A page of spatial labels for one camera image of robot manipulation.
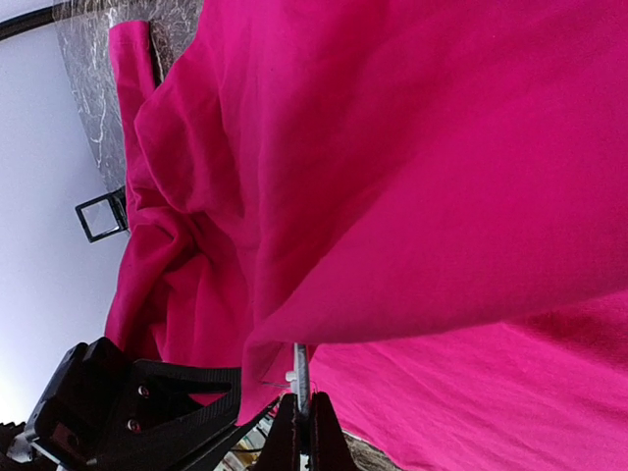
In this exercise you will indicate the black left frame post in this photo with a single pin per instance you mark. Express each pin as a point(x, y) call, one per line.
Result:
point(28, 21)

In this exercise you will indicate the magenta t-shirt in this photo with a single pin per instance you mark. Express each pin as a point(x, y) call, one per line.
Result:
point(430, 195)

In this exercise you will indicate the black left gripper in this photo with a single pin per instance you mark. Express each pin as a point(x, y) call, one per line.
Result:
point(74, 424)

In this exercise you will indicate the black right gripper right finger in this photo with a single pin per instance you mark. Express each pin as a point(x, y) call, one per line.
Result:
point(328, 447)

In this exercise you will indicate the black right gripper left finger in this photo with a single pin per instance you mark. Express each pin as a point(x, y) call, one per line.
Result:
point(281, 452)

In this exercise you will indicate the black brooch display box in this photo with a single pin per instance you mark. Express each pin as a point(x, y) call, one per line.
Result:
point(104, 216)

